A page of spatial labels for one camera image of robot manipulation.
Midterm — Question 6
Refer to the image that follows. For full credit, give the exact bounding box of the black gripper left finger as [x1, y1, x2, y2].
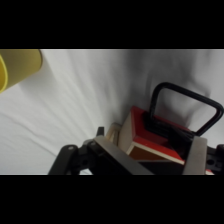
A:
[48, 125, 155, 176]

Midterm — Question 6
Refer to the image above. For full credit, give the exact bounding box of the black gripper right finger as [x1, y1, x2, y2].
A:
[183, 135, 224, 176]

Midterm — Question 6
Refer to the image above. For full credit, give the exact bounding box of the wooden drawer red front black handle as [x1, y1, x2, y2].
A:
[117, 81, 224, 176]

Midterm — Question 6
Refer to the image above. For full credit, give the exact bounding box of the wooden box with slot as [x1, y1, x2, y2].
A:
[105, 122, 123, 146]

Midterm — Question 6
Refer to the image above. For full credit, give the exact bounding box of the white tablecloth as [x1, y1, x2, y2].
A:
[0, 49, 224, 176]

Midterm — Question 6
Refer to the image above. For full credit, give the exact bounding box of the yellow plastic cup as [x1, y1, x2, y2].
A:
[0, 49, 44, 95]

